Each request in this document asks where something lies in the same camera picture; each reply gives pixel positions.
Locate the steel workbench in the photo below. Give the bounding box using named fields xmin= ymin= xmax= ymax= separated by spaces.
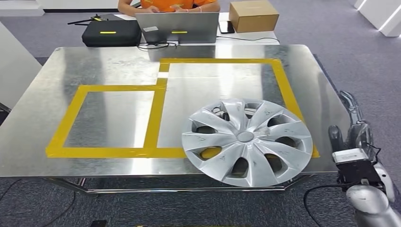
xmin=0 ymin=44 xmax=351 ymax=196

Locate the grey laptop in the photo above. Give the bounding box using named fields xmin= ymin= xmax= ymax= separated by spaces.
xmin=135 ymin=12 xmax=220 ymax=44

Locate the black carry bag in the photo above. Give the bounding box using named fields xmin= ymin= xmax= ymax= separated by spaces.
xmin=81 ymin=19 xmax=142 ymax=48

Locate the black desk cable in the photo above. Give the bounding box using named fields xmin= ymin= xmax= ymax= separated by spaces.
xmin=216 ymin=35 xmax=272 ymax=43

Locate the brown cardboard box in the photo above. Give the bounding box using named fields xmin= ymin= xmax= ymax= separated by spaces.
xmin=228 ymin=0 xmax=280 ymax=34

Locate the white cabinet panel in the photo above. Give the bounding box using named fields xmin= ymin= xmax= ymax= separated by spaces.
xmin=0 ymin=21 xmax=43 ymax=110

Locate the black phone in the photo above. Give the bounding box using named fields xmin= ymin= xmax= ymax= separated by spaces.
xmin=218 ymin=20 xmax=235 ymax=35

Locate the black floor cable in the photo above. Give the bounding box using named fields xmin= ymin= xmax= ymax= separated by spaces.
xmin=0 ymin=178 xmax=77 ymax=227

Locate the white block furniture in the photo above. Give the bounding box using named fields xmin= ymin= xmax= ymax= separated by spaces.
xmin=354 ymin=0 xmax=401 ymax=37

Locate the silver wheel hubcap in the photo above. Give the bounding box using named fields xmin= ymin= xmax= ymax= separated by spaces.
xmin=181 ymin=98 xmax=314 ymax=188

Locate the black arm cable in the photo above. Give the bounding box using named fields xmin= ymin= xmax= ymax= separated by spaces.
xmin=303 ymin=183 xmax=358 ymax=227

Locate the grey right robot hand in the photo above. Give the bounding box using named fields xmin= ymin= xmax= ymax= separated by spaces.
xmin=328 ymin=90 xmax=377 ymax=161

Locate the person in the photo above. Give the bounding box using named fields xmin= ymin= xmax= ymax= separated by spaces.
xmin=117 ymin=0 xmax=221 ymax=17

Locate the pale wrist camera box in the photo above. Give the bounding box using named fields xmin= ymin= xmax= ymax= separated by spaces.
xmin=331 ymin=148 xmax=382 ymax=186

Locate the black antenna device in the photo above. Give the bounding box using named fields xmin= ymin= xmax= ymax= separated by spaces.
xmin=67 ymin=14 xmax=109 ymax=26

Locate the white desk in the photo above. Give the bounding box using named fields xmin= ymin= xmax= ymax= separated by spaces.
xmin=113 ymin=12 xmax=280 ymax=47

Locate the black laptop cable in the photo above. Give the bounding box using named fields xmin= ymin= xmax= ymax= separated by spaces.
xmin=137 ymin=41 xmax=178 ymax=52

